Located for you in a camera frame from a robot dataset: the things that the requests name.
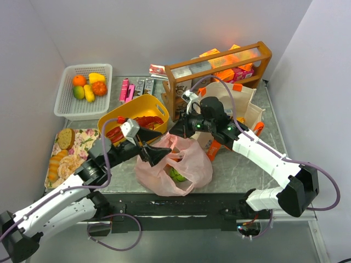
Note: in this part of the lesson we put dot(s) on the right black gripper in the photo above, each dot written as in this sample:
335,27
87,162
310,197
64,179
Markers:
185,126

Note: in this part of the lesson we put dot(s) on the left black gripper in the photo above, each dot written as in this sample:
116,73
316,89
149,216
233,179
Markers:
143,149

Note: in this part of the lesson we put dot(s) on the green toy watermelon ball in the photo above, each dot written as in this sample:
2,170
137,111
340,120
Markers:
176,176

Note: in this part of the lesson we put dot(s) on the pink plastic grocery bag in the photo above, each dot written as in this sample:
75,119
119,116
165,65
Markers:
195,166

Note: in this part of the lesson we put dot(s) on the orange yellow snack bag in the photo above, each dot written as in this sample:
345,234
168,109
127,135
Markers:
241,119

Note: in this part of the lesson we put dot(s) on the floral canvas tote bag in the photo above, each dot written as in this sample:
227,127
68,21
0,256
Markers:
243,106

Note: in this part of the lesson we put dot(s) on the orange toy tangerine bottom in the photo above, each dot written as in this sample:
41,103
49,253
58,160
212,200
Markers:
176,155

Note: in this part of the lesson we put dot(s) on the orange toy tangerine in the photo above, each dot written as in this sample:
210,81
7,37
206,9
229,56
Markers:
79,80
176,155

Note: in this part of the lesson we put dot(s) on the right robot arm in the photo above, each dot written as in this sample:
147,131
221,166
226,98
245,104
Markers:
297,183

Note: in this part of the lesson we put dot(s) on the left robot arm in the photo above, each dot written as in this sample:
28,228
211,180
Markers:
78,198

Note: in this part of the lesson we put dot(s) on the red toy lobster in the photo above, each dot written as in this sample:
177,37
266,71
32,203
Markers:
115,134

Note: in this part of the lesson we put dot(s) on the white cup on shelf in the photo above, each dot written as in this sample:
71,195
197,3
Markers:
181,87

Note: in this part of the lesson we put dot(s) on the yellow plastic tub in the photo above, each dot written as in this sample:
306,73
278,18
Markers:
145,105

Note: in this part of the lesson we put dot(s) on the pink candy box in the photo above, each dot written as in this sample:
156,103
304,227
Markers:
127,91

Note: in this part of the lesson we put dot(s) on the silver chocolate bar box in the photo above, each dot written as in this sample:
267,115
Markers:
144,86

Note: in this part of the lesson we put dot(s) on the red silver foil packet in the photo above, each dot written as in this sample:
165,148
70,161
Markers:
157,72

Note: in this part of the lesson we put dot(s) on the orange box on shelf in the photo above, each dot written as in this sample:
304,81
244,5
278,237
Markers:
226,75

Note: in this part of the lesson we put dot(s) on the small orange toy pumpkin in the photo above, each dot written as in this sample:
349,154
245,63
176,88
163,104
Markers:
99,88

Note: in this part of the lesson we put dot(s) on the yellow toy banana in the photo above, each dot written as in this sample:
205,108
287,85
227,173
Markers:
88,92

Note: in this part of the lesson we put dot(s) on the pink box on shelf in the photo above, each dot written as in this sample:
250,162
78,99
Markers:
240,74

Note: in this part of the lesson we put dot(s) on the white plastic fruit basket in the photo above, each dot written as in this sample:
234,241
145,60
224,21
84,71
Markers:
79,110

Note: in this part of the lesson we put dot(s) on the toy bread slice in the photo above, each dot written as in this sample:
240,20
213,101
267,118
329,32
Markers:
66,138

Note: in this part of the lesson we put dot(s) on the toy sugar donut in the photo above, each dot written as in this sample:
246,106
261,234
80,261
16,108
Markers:
68,165

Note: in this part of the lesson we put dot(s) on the wooden shelf rack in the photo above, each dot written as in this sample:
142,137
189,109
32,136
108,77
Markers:
201,70

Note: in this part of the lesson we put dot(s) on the yellow toy pepper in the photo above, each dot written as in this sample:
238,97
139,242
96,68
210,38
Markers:
96,77

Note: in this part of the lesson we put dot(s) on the toy mango green yellow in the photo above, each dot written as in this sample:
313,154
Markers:
78,92

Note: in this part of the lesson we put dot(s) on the orange toy tangerine top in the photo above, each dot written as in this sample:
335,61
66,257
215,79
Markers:
79,80

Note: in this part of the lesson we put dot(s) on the toy croissant bread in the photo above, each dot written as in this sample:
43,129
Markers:
54,163

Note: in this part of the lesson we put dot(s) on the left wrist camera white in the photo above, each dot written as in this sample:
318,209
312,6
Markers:
130,129

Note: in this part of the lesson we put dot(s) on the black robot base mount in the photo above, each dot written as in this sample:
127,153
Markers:
196,211

